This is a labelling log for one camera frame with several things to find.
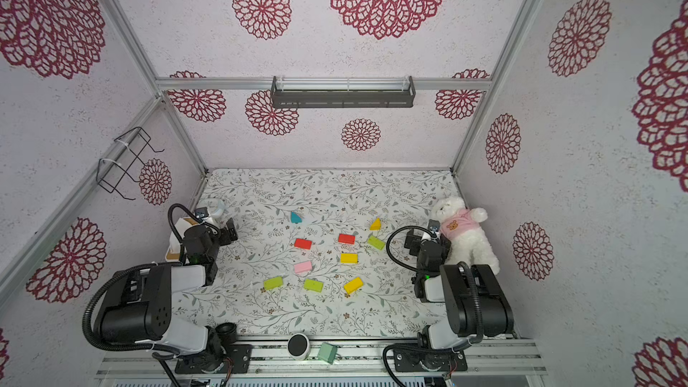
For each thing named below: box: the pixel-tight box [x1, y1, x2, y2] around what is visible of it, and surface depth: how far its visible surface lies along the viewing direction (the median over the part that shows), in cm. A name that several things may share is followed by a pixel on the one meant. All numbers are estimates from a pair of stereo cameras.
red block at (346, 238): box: [337, 232, 356, 245], surface depth 101 cm
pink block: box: [293, 261, 313, 274], surface depth 94 cm
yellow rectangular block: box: [339, 252, 360, 265], surface depth 96 cm
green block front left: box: [263, 275, 284, 291], surface depth 90 cm
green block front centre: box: [303, 278, 325, 293], surface depth 89 cm
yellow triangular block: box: [369, 217, 383, 232], surface depth 104 cm
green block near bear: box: [367, 234, 386, 251], surface depth 99 cm
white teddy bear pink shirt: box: [431, 197, 500, 276], surface depth 91 cm
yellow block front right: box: [344, 276, 364, 294], surface depth 89 cm
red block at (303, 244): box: [294, 238, 313, 250], surface depth 100 cm
